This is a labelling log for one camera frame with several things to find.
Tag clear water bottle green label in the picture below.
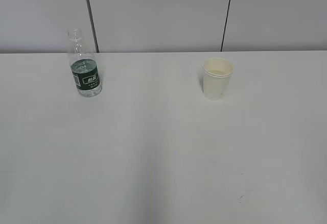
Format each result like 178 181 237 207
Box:
67 29 102 98

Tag white paper cup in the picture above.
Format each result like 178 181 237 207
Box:
203 58 234 101

